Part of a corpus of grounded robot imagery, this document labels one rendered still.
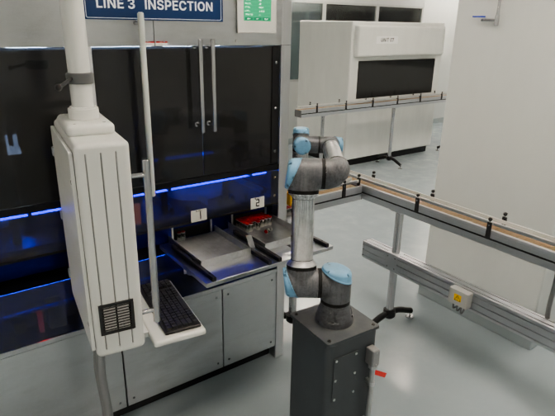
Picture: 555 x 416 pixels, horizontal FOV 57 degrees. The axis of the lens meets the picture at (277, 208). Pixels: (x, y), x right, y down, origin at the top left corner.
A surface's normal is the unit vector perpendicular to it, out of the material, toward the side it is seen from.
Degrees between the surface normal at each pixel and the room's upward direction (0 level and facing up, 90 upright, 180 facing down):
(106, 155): 90
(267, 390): 0
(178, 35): 90
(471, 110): 90
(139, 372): 90
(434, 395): 0
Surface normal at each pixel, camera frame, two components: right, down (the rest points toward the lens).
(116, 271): 0.48, 0.31
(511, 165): -0.81, 0.18
